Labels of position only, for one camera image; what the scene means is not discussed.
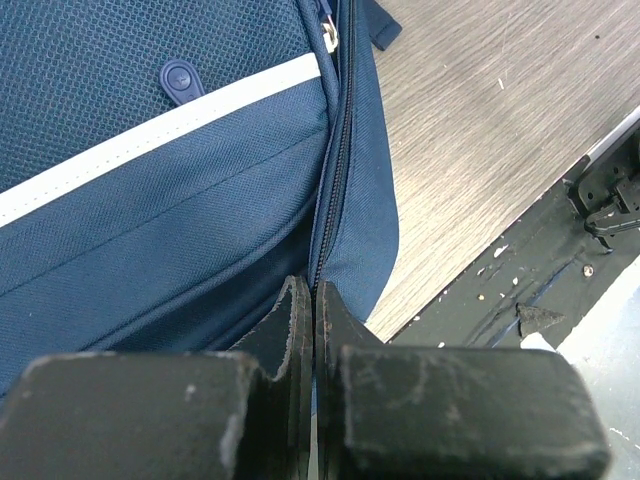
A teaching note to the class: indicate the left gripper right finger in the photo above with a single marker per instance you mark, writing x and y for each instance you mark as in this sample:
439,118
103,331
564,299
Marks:
406,412

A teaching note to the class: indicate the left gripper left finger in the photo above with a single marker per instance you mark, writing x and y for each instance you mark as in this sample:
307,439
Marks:
240,414

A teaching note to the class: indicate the navy blue student backpack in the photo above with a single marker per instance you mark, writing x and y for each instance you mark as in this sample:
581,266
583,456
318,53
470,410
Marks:
165,165

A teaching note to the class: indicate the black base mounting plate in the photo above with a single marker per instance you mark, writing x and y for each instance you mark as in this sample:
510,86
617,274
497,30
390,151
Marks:
550,267

